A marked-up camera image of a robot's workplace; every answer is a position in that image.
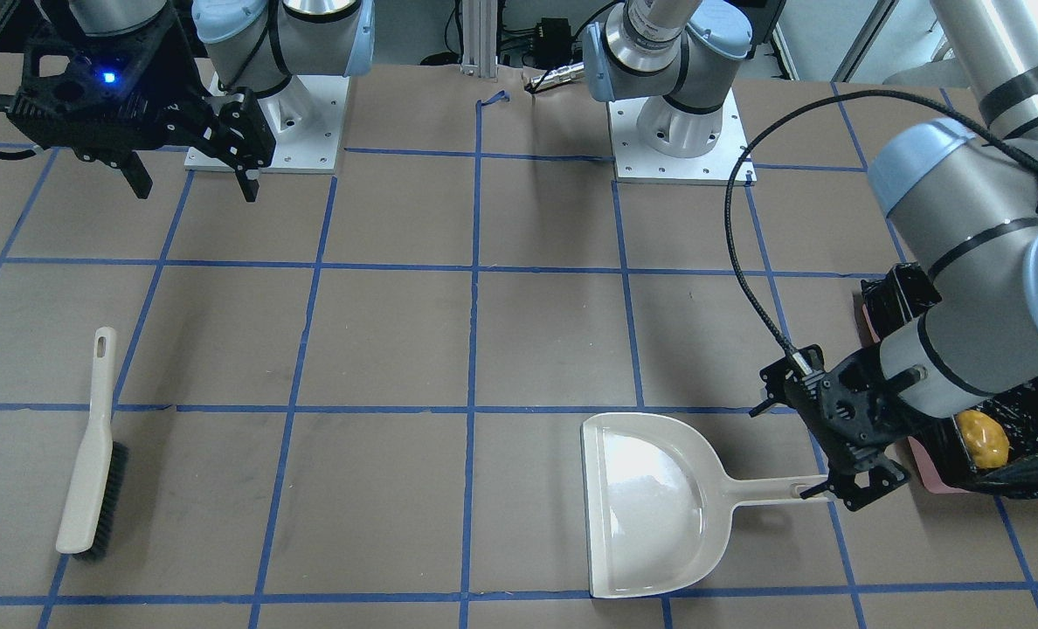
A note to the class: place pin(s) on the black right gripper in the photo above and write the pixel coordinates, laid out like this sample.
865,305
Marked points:
180,70

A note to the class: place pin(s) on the white hand brush black bristles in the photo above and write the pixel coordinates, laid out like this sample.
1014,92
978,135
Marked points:
87,518

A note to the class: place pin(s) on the beige plastic dustpan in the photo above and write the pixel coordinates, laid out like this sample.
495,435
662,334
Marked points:
659,503

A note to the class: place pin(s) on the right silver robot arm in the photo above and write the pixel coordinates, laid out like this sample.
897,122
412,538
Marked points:
256,45

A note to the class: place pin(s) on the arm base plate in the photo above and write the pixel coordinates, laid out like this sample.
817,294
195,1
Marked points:
307,118
655,143

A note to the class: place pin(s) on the yellow toy potato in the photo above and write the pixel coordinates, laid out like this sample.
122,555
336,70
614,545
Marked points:
984,439

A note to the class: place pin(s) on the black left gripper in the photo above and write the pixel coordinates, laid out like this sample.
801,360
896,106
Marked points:
861,418

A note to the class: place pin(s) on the black trash bag bin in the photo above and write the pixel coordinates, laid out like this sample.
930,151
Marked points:
941,453

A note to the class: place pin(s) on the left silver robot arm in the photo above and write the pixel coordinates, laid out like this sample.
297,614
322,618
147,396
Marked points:
963,195

